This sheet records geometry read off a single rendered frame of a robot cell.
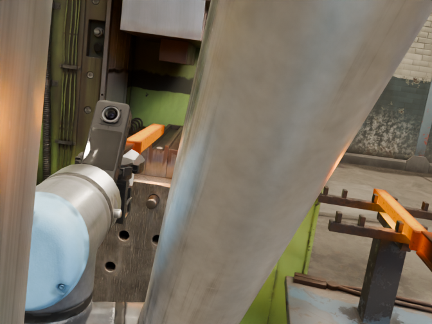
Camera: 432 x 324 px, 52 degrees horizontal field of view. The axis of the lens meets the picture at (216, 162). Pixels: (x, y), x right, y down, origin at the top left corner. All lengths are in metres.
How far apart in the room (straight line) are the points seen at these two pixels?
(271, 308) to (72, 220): 1.13
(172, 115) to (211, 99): 1.43
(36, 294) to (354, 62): 0.32
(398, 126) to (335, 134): 7.52
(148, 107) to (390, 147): 6.37
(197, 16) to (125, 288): 0.72
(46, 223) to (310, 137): 0.26
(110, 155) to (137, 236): 0.61
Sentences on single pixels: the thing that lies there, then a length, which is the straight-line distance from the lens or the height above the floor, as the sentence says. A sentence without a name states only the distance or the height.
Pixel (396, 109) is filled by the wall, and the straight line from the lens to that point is 7.66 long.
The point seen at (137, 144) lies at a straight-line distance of 0.74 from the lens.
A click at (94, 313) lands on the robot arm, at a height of 0.96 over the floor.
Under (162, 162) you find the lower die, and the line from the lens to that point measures 1.16.
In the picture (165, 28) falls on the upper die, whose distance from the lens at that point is 1.14.
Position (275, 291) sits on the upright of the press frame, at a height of 0.56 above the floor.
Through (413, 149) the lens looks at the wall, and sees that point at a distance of 7.88.
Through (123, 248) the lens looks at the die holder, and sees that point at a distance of 1.18.
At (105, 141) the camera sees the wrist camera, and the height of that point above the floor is 1.10.
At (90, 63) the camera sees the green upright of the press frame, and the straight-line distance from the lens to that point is 1.32.
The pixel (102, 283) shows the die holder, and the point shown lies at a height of 0.63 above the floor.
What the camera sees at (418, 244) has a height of 0.95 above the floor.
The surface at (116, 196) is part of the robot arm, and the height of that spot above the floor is 1.05.
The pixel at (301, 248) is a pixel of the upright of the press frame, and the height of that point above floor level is 0.71.
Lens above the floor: 1.21
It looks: 12 degrees down
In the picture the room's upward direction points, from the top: 8 degrees clockwise
